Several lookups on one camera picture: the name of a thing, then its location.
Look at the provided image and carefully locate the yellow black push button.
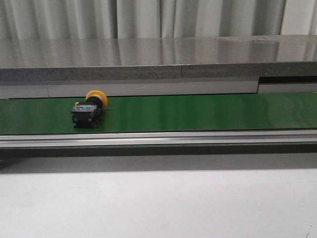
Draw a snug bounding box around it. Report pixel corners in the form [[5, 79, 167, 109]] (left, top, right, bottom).
[[71, 90, 108, 128]]

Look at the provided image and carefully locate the green conveyor belt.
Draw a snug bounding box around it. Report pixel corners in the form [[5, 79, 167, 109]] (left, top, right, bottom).
[[0, 92, 317, 135]]

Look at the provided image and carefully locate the white pleated curtain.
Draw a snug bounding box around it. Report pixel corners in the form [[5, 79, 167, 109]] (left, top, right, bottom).
[[0, 0, 317, 40]]

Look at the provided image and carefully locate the aluminium front conveyor rail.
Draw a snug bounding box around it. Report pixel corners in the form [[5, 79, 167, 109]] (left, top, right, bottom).
[[0, 129, 317, 149]]

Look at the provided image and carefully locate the grey rear conveyor rail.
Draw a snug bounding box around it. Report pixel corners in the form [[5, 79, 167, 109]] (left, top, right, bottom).
[[0, 76, 317, 99]]

